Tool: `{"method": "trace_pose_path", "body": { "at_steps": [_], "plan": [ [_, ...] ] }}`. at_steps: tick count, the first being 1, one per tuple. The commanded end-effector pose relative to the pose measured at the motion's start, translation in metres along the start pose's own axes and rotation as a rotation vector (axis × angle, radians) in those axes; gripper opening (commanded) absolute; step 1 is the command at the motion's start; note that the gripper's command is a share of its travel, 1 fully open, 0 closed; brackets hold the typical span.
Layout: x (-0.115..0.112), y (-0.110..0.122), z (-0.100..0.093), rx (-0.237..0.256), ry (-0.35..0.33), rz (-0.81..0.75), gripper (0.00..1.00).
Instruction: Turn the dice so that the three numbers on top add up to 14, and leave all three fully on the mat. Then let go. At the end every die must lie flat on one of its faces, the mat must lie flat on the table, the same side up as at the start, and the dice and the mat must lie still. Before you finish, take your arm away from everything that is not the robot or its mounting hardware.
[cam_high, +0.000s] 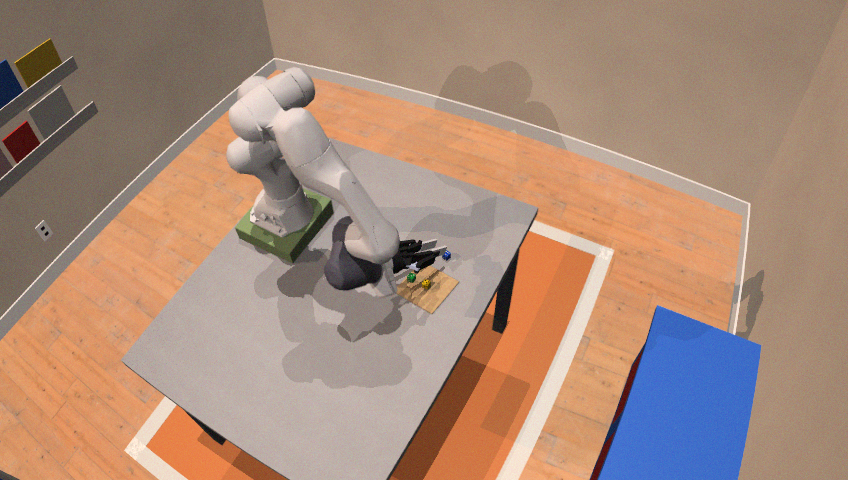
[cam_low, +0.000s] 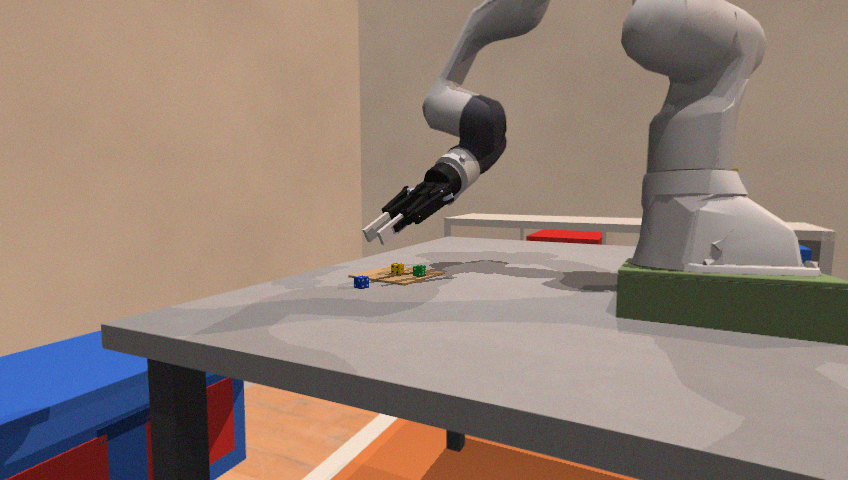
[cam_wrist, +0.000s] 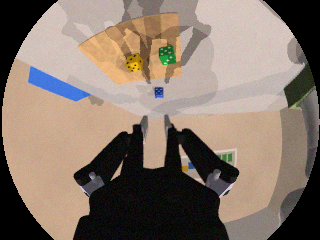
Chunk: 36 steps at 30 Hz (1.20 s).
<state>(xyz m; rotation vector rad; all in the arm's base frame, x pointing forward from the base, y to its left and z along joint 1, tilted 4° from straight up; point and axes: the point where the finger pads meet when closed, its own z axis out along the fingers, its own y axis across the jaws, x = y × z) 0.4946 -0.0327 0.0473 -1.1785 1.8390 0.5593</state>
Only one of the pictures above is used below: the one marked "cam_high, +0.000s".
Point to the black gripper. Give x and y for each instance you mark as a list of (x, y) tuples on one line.
[(407, 257)]

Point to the tan square mat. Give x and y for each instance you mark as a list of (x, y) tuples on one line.
[(427, 299)]

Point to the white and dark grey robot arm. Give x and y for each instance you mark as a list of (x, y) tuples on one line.
[(270, 109)]

